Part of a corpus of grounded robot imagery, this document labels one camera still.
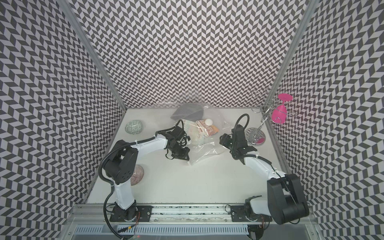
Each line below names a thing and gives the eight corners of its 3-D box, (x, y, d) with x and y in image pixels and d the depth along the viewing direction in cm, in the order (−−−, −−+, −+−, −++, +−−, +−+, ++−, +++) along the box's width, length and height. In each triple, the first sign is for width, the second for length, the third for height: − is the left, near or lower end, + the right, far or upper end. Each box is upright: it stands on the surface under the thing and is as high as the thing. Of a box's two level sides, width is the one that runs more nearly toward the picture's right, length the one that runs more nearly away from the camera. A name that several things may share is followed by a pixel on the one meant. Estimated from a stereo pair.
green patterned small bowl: (124, 134, 104) (122, 131, 101) (129, 123, 110) (127, 120, 108) (140, 134, 104) (138, 131, 101) (143, 123, 110) (142, 120, 108)
